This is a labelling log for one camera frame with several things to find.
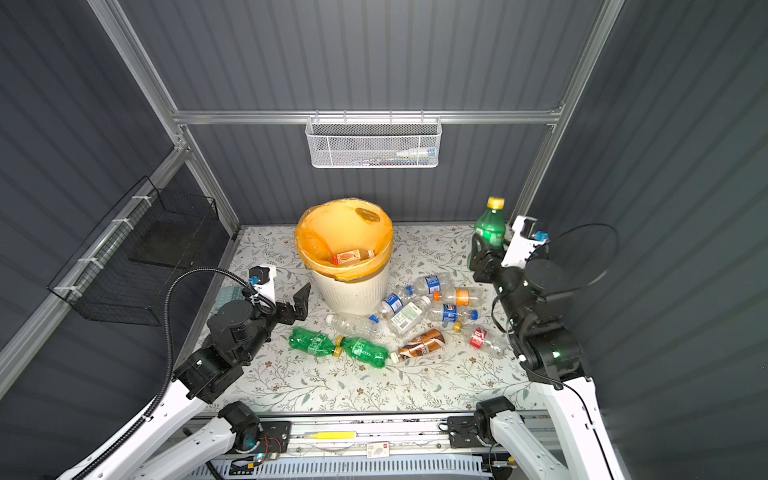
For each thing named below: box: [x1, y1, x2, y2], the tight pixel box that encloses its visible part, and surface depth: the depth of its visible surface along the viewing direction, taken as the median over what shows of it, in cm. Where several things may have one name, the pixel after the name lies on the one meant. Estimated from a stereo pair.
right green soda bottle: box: [333, 336, 389, 368], surface depth 86 cm
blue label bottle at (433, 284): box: [414, 275, 454, 296], surface depth 100 cm
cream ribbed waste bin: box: [312, 264, 390, 315], surface depth 84 cm
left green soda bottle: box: [288, 327, 344, 357], surface depth 88 cm
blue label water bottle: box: [381, 286, 415, 314], surface depth 95 cm
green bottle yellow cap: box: [467, 197, 507, 270], surface depth 58 cm
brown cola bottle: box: [390, 329, 445, 364], surface depth 86 cm
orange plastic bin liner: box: [295, 198, 395, 283], surface depth 88 cm
